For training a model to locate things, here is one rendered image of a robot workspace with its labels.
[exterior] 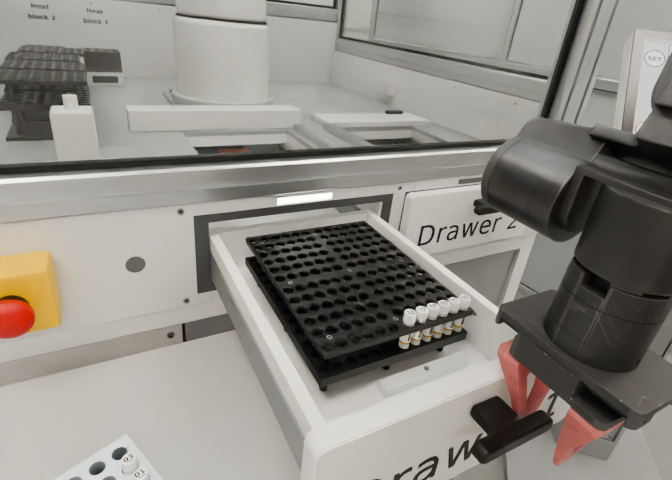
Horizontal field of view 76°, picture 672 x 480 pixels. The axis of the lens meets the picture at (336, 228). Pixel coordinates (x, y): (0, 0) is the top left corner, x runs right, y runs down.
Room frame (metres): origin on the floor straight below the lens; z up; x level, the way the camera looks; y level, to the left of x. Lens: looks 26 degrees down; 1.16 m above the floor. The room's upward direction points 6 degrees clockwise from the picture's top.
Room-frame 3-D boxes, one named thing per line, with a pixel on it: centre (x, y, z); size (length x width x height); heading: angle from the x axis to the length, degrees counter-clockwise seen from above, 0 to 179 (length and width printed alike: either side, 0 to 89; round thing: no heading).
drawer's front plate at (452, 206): (0.69, -0.23, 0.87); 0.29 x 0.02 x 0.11; 121
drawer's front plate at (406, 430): (0.25, -0.12, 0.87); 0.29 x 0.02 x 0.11; 121
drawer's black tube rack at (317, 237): (0.42, -0.02, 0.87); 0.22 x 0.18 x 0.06; 31
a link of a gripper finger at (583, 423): (0.22, -0.18, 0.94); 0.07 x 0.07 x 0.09; 31
